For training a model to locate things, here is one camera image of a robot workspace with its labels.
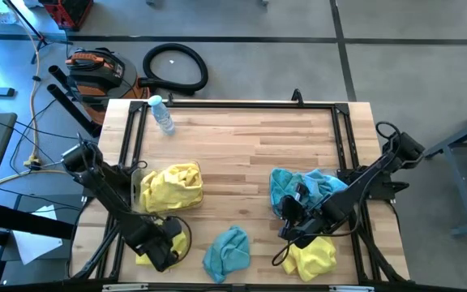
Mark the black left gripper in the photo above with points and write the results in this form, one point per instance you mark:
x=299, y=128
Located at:
x=164, y=243

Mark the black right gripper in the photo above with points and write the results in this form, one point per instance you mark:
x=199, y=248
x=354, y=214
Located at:
x=310, y=229

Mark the blue microfiber towel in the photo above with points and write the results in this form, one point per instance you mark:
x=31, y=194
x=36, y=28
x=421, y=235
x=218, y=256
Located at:
x=322, y=182

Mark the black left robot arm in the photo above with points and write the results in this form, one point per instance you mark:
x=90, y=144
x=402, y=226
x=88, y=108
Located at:
x=104, y=186

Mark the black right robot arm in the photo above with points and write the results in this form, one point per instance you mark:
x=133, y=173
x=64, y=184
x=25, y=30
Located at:
x=363, y=186

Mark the clear plastic bin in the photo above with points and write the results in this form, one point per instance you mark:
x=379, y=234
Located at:
x=335, y=169
x=135, y=190

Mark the clear water bottle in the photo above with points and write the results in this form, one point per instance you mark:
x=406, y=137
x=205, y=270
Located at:
x=162, y=115

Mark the white paper sheet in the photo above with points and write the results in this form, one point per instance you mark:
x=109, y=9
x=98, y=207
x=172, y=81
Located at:
x=35, y=247

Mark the black vacuum wand tube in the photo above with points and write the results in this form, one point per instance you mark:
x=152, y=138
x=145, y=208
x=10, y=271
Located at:
x=71, y=107
x=59, y=75

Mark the orange black shop vacuum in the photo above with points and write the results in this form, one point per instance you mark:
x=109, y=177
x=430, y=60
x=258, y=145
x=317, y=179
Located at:
x=99, y=77

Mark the black tripod stand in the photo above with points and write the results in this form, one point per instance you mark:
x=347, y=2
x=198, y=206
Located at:
x=44, y=40

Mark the red black tool box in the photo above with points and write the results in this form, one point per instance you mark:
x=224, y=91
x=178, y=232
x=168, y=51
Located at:
x=69, y=12

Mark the white metal bracket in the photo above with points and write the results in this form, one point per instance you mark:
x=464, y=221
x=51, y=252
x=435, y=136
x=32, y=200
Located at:
x=351, y=288
x=124, y=288

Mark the black aluminium table frame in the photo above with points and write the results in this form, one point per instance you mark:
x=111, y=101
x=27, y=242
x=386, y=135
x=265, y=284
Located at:
x=233, y=104

